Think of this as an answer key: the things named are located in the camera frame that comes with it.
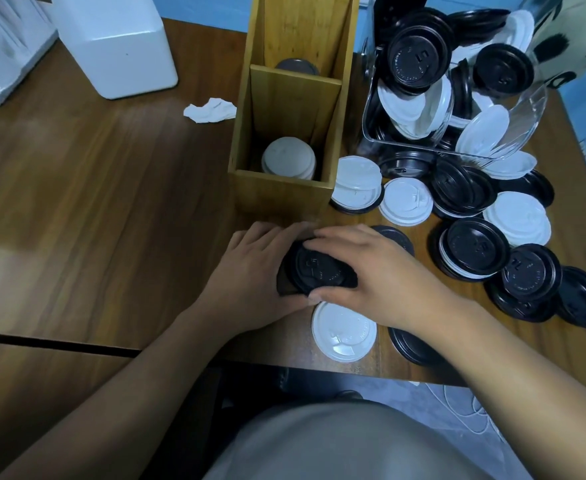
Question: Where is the person's left hand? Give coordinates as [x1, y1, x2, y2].
[192, 220, 323, 335]

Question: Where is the person's right hand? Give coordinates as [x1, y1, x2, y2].
[302, 223, 479, 341]

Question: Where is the white domed cup lid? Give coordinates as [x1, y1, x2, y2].
[311, 300, 377, 364]

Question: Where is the pile of black and white cup lids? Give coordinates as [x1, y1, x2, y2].
[329, 0, 586, 331]

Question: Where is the wooden three-compartment organizer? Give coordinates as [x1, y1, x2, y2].
[228, 0, 361, 223]

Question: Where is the person's left forearm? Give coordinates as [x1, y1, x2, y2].
[0, 304, 224, 480]

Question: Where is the person's right forearm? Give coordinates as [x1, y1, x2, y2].
[412, 299, 586, 480]

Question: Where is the white foam box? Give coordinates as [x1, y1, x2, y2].
[48, 0, 179, 101]

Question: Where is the grey shirt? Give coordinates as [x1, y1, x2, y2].
[202, 402, 499, 480]

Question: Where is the crumpled white tissue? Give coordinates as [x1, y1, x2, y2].
[182, 97, 238, 125]

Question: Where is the clear plastic container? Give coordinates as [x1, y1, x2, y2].
[361, 0, 549, 161]

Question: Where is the cream tote bag black print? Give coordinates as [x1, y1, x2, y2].
[520, 0, 586, 91]

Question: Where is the white cable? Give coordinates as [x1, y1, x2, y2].
[410, 382, 506, 443]

